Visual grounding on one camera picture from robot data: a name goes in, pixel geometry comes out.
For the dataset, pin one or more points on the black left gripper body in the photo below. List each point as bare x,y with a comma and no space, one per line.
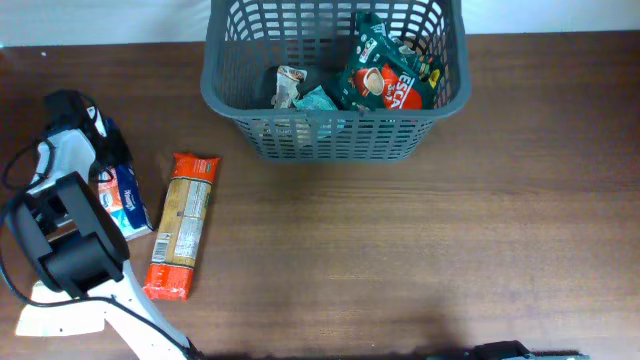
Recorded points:
114,148

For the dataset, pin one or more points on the Kleenex tissue multipack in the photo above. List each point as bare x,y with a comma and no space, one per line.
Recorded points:
119,194

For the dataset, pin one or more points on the orange spaghetti packet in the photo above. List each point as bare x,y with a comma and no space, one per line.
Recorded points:
173,259

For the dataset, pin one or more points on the beige packet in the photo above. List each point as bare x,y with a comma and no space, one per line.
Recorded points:
66,320

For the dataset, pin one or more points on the brown snack bag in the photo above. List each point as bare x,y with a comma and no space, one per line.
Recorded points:
287,81

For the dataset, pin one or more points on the teal small sachet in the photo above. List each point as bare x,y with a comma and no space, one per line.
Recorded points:
316,99

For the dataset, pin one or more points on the green Nescafe coffee bag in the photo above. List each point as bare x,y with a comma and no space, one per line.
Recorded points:
382,72

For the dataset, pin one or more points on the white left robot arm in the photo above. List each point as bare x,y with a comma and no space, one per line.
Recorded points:
79,254

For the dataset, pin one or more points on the grey plastic basket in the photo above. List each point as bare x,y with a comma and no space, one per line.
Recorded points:
246,42

